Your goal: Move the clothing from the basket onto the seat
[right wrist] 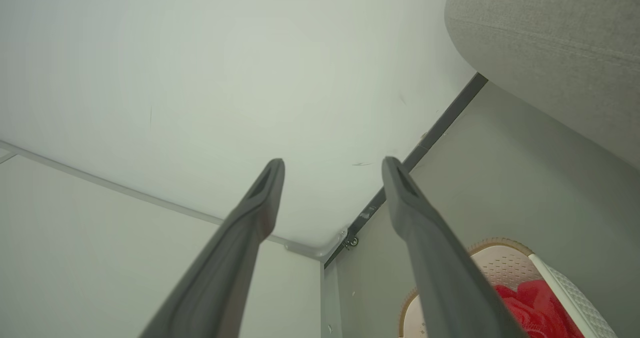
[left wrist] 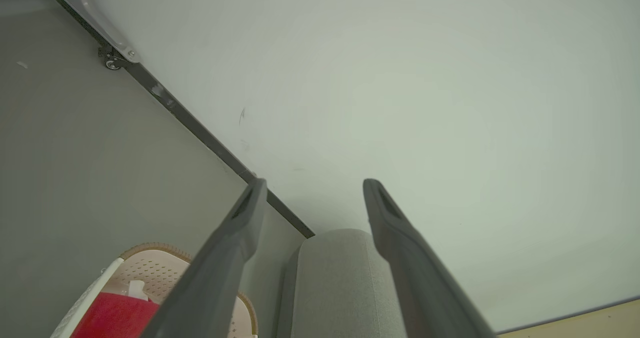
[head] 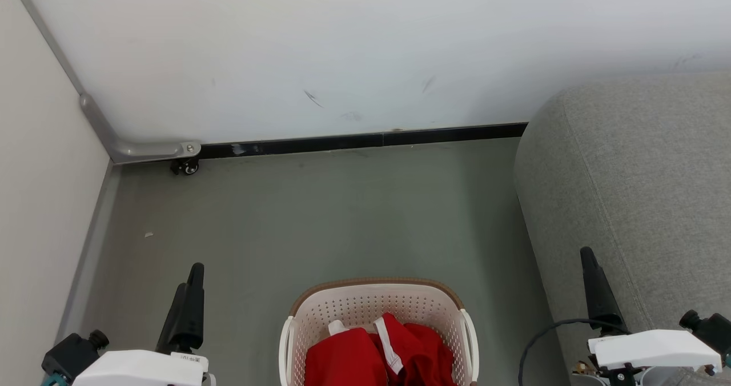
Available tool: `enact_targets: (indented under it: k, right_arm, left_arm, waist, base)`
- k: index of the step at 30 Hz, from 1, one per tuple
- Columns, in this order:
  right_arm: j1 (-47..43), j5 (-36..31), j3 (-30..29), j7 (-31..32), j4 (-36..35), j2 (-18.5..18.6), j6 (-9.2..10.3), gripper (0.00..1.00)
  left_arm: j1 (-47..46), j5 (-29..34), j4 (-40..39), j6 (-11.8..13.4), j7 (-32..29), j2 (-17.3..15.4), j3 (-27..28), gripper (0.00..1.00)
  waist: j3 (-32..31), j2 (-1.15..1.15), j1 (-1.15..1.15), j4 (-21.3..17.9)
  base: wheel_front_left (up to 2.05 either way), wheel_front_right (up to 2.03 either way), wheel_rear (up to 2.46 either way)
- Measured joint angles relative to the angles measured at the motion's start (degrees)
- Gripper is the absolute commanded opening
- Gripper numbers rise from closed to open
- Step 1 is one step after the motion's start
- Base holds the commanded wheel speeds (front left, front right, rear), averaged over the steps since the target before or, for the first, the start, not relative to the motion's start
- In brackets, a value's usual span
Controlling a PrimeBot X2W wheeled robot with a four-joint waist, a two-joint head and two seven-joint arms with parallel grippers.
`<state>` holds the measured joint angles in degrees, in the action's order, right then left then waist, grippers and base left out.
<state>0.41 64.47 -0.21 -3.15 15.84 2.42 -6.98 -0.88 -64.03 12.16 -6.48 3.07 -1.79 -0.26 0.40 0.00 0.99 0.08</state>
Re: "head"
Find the white perforated laundry basket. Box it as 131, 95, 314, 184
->
279, 278, 479, 386

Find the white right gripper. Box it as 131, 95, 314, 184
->
580, 247, 723, 371

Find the grey metal bracket with caster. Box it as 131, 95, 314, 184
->
6, 0, 202, 165

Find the red garment with striped trim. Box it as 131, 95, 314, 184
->
371, 312, 457, 386

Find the thin black right gripper cable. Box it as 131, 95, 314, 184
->
518, 317, 614, 386

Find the grey fabric sofa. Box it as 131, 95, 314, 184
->
513, 72, 731, 386

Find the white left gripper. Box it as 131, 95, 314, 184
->
73, 263, 216, 386

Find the grey panel floor trim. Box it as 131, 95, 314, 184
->
54, 163, 122, 347

